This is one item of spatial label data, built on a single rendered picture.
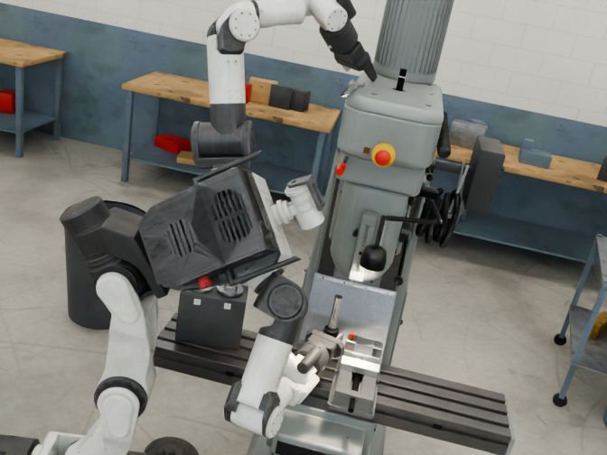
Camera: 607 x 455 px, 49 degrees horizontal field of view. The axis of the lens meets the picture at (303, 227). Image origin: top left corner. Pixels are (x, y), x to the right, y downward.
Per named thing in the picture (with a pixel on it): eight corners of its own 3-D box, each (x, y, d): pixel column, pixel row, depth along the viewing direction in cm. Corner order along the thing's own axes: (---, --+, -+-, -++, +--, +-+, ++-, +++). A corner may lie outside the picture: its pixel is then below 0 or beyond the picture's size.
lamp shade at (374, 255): (363, 270, 181) (368, 250, 179) (356, 258, 188) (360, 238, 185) (387, 272, 183) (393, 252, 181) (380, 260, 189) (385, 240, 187)
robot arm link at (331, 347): (348, 337, 197) (331, 355, 187) (341, 363, 201) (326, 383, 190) (310, 321, 201) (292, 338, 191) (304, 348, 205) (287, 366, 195)
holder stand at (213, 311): (238, 350, 225) (247, 300, 217) (173, 341, 224) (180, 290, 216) (241, 330, 236) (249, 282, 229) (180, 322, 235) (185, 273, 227)
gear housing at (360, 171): (419, 199, 184) (428, 164, 180) (333, 180, 186) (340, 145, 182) (421, 165, 214) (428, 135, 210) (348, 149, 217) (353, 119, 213)
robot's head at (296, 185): (293, 219, 165) (319, 213, 162) (278, 190, 162) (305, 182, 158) (300, 208, 170) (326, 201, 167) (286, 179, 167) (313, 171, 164)
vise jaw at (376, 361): (377, 378, 212) (379, 368, 210) (339, 368, 213) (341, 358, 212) (378, 367, 217) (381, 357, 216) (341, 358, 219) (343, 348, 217)
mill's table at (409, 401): (511, 459, 210) (518, 439, 207) (142, 363, 223) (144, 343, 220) (504, 413, 231) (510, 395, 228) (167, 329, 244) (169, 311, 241)
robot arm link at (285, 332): (291, 345, 153) (310, 289, 155) (254, 332, 154) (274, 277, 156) (294, 346, 165) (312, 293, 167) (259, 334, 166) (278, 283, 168)
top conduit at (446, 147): (449, 160, 172) (452, 147, 170) (433, 156, 172) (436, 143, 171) (445, 122, 213) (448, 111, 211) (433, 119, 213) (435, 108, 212)
